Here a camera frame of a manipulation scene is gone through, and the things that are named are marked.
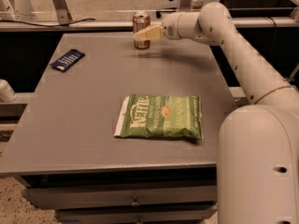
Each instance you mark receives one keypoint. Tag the upper grey drawer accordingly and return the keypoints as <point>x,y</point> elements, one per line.
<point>90,197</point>

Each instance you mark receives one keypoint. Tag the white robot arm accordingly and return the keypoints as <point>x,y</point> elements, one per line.
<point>258,147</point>

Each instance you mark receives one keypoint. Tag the grey drawer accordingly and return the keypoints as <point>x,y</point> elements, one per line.
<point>136,215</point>
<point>90,197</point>

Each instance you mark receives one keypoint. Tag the white cylinder at left edge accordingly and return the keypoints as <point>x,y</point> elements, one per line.
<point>7,94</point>

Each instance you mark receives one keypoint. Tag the green Kettle chips bag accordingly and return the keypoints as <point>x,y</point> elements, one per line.
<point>157,116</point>

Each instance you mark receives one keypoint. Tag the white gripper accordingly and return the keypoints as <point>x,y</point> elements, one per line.
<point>169,26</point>

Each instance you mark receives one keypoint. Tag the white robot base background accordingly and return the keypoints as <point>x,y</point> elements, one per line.
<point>16,10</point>

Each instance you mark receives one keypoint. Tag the lower grey drawer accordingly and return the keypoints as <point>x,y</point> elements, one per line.
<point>136,215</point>

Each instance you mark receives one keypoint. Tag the grey drawer cabinet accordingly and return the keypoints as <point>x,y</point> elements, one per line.
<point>65,137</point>

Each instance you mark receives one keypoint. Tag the orange soda can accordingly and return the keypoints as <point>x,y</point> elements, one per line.
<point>140,21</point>

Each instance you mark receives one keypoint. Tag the metal railing frame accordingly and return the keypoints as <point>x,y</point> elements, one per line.
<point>55,15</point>

